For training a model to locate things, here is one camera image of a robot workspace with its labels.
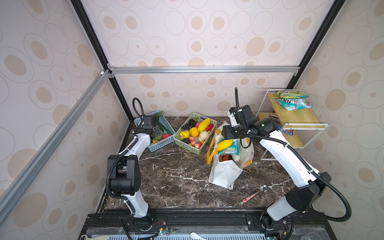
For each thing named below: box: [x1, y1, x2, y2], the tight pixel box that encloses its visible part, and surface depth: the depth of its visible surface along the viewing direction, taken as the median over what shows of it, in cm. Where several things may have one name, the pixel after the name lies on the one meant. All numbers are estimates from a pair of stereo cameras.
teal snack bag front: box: [218, 139, 240, 156], surface depth 91 cm
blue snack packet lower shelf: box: [278, 126, 294, 136], surface depth 91 cm
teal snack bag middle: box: [273, 98, 314, 111], surface depth 76 cm
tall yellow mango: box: [198, 118, 211, 132], surface depth 107 cm
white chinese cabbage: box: [231, 154, 241, 162], surface depth 89 cm
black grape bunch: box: [181, 119, 197, 131], surface depth 108 cm
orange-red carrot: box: [222, 154, 230, 161], surface depth 94 cm
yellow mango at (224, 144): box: [217, 139, 234, 151], surface depth 91 cm
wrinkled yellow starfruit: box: [179, 130, 190, 140], surface depth 105 cm
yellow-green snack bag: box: [276, 90, 309, 99], surface depth 79 cm
